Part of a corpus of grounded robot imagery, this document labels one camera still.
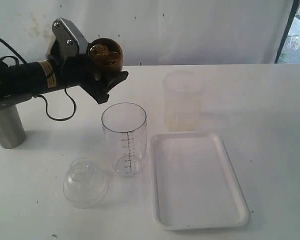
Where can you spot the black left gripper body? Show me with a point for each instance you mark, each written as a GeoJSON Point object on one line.
{"type": "Point", "coordinates": [80, 71]}

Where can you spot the black window frame post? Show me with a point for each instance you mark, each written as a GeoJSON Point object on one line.
{"type": "Point", "coordinates": [290, 19]}

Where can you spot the clear shaker body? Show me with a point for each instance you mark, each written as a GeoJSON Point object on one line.
{"type": "Point", "coordinates": [124, 127]}

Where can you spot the clear dome strainer lid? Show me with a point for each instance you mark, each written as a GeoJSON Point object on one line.
{"type": "Point", "coordinates": [85, 184]}

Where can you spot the gold foil coins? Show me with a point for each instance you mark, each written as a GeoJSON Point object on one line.
{"type": "Point", "coordinates": [101, 53]}

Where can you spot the white backdrop sheet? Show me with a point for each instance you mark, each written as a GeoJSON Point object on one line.
{"type": "Point", "coordinates": [156, 32]}

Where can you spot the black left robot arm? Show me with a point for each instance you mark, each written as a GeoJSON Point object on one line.
{"type": "Point", "coordinates": [21, 82]}

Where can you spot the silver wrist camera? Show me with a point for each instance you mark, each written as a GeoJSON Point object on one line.
{"type": "Point", "coordinates": [70, 40]}

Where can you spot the stainless steel cup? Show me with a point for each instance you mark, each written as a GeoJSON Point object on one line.
{"type": "Point", "coordinates": [12, 133]}

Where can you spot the white rectangular tray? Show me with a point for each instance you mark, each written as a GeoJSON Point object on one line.
{"type": "Point", "coordinates": [194, 183]}

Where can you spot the translucent plastic container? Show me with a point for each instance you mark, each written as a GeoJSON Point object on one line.
{"type": "Point", "coordinates": [183, 94]}

